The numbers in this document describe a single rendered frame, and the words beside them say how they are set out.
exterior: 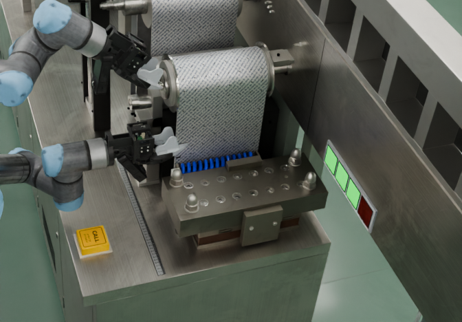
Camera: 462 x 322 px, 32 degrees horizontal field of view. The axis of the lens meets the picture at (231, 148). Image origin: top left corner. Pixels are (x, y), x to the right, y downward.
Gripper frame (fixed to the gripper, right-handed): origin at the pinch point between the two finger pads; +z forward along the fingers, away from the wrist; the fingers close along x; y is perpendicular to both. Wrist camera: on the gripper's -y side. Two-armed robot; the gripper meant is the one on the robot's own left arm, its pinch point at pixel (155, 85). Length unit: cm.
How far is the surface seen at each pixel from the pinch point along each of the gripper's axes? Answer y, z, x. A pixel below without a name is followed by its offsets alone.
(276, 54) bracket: 23.1, 23.5, 2.2
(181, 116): -2.0, 8.8, -4.6
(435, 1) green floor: 56, 266, 205
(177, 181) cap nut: -14.6, 15.7, -12.7
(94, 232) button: -37.9, 7.1, -12.7
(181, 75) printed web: 6.5, 2.0, -2.3
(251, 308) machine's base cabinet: -31, 52, -30
